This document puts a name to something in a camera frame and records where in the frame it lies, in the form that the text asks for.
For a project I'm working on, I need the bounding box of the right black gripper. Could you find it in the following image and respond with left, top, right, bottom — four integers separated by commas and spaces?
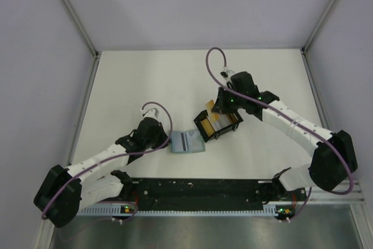
212, 86, 245, 115

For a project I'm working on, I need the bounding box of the white card with black stripe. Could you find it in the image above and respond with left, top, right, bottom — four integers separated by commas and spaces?
171, 131, 189, 153

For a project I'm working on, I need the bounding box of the green card holder wallet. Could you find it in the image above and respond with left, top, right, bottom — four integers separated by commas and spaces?
170, 129, 206, 154

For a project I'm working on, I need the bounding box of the gold orange card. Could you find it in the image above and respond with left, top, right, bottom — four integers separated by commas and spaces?
206, 100, 220, 122

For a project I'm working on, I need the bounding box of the black card box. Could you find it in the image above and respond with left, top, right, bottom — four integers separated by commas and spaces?
193, 110, 243, 143

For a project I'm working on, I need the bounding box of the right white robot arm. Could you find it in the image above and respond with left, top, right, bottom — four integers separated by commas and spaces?
213, 68, 357, 200

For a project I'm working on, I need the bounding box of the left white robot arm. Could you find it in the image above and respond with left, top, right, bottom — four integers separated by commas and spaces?
33, 116, 170, 228

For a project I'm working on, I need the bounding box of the stack of white cards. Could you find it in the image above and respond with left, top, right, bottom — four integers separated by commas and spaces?
212, 115, 234, 132

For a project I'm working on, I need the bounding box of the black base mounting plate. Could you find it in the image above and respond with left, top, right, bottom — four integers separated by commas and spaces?
116, 178, 306, 211

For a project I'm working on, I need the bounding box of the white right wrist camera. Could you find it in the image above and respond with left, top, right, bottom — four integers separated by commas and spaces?
220, 68, 235, 80

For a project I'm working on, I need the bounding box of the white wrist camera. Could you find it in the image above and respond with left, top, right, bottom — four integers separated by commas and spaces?
141, 108, 159, 121
220, 68, 235, 80

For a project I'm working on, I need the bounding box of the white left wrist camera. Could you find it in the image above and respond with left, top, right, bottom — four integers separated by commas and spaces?
141, 108, 159, 121

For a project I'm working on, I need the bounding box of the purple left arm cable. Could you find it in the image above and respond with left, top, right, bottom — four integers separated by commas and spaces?
40, 101, 173, 220

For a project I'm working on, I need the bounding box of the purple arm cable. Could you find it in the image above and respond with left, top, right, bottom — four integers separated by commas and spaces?
205, 47, 357, 218
40, 101, 173, 220

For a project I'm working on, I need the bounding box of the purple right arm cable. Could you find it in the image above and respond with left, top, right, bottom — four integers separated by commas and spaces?
205, 47, 357, 218

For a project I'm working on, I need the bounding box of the grey slotted cable duct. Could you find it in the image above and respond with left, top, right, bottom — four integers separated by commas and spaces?
77, 204, 279, 217

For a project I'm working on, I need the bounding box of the aluminium front frame rail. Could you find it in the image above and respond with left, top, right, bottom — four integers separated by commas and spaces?
308, 181, 365, 204

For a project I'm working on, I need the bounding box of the right aluminium corner post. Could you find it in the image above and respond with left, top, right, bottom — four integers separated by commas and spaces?
301, 0, 340, 54

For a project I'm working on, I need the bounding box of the aluminium corner post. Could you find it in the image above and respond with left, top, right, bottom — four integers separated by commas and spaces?
60, 0, 99, 58
301, 0, 340, 54

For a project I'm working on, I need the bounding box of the left aluminium corner post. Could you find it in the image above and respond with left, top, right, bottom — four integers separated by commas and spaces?
60, 0, 99, 58

